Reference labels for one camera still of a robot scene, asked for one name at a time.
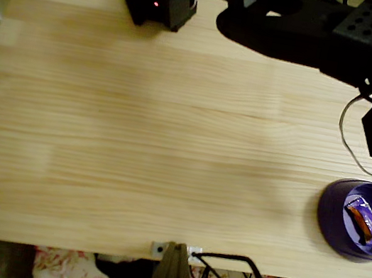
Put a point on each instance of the grey metal bracket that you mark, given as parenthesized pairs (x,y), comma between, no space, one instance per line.
(155,245)

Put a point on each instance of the black cloth item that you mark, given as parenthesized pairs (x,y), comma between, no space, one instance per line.
(118,275)

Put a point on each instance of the purple bowl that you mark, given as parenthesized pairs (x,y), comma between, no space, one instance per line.
(329,214)

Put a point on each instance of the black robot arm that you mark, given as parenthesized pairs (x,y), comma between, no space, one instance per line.
(279,36)

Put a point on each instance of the purple orange snack bar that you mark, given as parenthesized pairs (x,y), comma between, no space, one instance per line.
(363,217)

